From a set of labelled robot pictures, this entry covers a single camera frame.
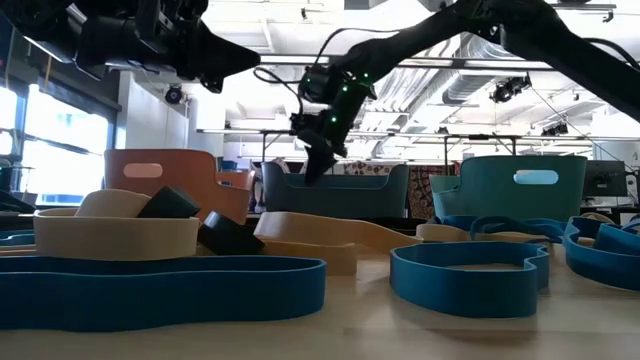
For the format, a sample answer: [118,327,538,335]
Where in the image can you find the folding table black legs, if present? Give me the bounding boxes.
[197,128,341,176]
[344,132,596,161]

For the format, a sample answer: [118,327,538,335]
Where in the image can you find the black camera cable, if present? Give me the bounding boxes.
[252,27,401,116]

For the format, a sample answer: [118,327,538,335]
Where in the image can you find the silver ceiling duct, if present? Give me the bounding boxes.
[439,34,551,106]

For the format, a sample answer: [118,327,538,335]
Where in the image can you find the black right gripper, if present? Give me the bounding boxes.
[303,119,351,187]

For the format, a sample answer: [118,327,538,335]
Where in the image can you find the black light bar beam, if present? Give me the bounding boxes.
[259,53,566,70]

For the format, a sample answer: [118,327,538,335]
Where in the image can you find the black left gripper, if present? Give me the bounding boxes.
[74,0,261,94]

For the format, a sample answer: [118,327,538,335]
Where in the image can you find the black computer monitor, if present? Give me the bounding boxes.
[582,160,629,199]

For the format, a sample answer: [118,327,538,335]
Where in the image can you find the black ceiling rail fixture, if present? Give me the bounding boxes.
[559,2,617,24]

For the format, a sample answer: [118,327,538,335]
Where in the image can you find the orange plastic basket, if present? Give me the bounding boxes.
[103,148,256,225]

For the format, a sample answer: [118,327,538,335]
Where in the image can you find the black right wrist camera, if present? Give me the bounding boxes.
[289,112,316,139]

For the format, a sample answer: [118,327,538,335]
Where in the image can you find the patterned cloth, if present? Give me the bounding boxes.
[344,160,459,220]

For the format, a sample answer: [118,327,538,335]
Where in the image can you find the short wide black rubber band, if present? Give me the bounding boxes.
[197,210,265,257]
[137,185,202,220]

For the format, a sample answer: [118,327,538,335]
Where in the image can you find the teal green plastic basket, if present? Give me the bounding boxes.
[429,155,589,224]

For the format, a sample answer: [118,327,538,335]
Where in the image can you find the slate blue plastic basket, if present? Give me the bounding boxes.
[260,160,411,221]

